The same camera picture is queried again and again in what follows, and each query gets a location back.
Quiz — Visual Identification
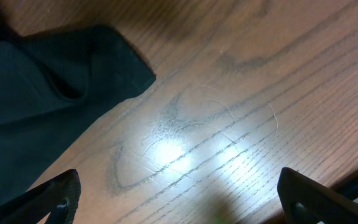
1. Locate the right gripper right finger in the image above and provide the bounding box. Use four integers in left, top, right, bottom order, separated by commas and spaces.
277, 167, 358, 223

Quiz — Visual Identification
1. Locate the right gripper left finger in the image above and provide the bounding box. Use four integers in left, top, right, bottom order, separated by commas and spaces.
0, 169, 81, 224

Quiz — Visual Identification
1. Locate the black t-shirt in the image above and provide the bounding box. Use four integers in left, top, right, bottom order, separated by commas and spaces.
0, 15, 155, 205

